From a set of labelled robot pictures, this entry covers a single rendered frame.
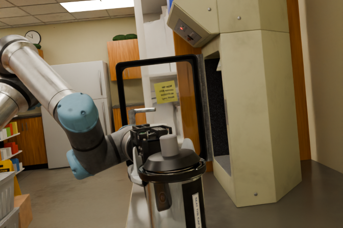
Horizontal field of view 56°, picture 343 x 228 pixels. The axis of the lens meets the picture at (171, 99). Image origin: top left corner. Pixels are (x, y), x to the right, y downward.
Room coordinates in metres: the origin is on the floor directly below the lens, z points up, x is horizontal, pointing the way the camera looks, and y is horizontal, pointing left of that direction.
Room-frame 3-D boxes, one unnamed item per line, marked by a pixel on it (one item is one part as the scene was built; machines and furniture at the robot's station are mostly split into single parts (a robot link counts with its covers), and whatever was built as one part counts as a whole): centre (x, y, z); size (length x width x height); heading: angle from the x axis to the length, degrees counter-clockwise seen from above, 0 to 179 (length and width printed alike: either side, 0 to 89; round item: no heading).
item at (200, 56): (1.17, -0.12, 1.19); 0.03 x 0.02 x 0.39; 4
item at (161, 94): (1.19, 0.04, 1.19); 0.30 x 0.01 x 0.40; 83
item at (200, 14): (1.02, -0.08, 1.46); 0.32 x 0.11 x 0.10; 4
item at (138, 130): (0.65, 0.06, 1.17); 0.12 x 0.08 x 0.09; 18
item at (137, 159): (0.54, 0.07, 1.17); 0.09 x 0.03 x 0.06; 174
